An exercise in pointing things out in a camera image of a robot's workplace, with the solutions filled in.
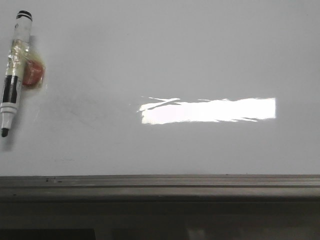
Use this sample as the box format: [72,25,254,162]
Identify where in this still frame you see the black and white whiteboard marker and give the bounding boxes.
[0,10,46,138]

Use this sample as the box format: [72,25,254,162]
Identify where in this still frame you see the white whiteboard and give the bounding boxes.
[0,0,320,176]

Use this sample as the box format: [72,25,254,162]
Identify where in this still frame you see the grey aluminium whiteboard frame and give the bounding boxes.
[0,174,320,240]

